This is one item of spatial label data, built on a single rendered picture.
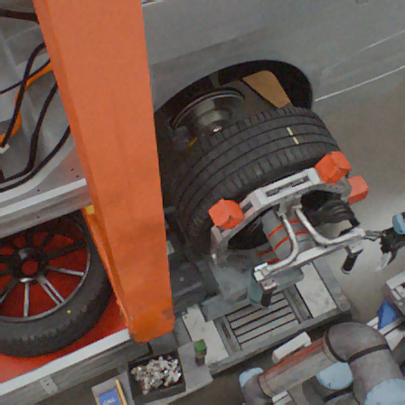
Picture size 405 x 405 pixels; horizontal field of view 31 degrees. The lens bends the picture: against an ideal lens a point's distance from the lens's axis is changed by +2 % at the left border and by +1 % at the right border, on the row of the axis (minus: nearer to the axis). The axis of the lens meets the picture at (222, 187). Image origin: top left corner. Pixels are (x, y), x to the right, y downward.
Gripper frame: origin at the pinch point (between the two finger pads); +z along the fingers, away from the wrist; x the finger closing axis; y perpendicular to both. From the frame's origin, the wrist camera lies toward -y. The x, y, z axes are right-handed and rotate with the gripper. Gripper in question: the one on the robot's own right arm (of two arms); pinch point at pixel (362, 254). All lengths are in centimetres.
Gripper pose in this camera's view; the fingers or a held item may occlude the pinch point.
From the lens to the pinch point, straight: 268.4
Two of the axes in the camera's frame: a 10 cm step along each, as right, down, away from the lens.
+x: 4.2, 8.1, -4.2
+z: -9.1, 3.6, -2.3
